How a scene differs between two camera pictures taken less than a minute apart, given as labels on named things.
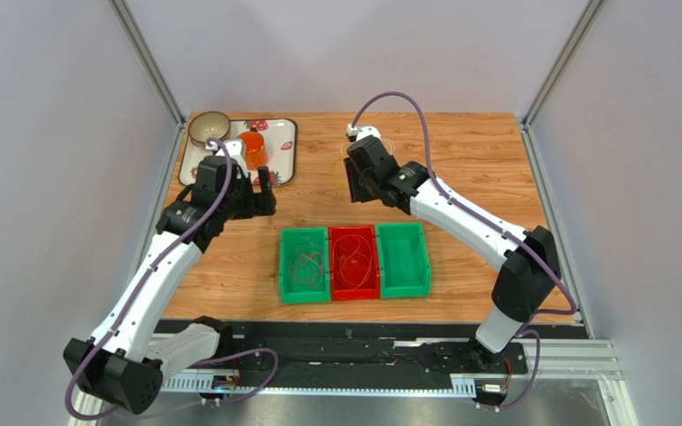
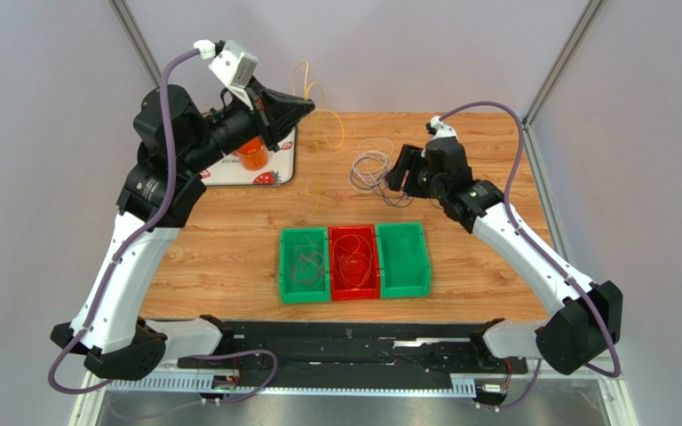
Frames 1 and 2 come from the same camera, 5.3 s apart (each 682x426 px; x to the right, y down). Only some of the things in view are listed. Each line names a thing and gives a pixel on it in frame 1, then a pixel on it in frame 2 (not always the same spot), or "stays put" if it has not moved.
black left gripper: [257, 203] → [275, 114]
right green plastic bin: [403, 260] stays put
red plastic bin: [353, 262] stays put
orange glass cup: [255, 153] stays put
